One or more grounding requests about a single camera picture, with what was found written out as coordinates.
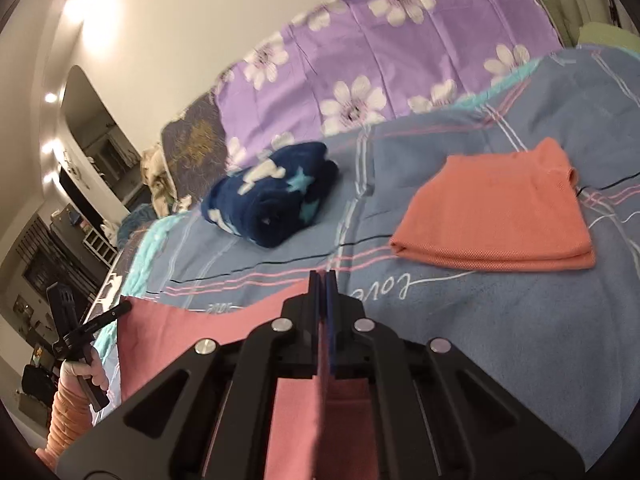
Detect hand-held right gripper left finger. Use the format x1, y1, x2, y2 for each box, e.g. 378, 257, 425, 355
55, 270, 323, 480

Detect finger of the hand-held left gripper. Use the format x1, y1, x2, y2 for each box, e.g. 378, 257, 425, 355
75, 302, 133, 338
46, 282, 78, 341

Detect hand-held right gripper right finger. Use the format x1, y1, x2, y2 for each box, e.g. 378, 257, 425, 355
322, 270, 586, 480

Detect pink long-sleeve shirt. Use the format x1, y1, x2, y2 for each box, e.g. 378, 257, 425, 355
117, 277, 381, 480

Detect person's left forearm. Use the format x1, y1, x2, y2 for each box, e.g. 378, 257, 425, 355
47, 375, 98, 461

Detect beige clothes pile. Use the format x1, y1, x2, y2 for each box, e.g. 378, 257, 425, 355
140, 145, 193, 216

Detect person's left hand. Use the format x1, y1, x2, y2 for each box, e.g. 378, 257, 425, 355
60, 357, 108, 396

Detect tree print mattress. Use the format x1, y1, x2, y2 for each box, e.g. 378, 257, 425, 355
85, 265, 128, 326

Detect black bag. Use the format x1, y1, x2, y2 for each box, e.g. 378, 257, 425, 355
20, 362, 56, 396

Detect white rack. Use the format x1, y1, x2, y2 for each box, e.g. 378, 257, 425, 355
82, 225, 118, 266

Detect blue knitted blanket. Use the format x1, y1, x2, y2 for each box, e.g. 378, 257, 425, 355
117, 207, 161, 246

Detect navy star print blanket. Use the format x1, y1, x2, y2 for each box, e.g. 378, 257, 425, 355
201, 141, 341, 248

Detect blue striped quilt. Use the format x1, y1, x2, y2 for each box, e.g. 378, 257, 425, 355
95, 45, 640, 466

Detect orange folded garment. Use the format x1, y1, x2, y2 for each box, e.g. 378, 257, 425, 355
389, 137, 597, 271

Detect purple floral pillow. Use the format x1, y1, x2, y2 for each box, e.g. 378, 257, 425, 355
215, 0, 566, 171

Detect green pillow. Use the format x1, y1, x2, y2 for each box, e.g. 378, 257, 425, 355
577, 21, 640, 56

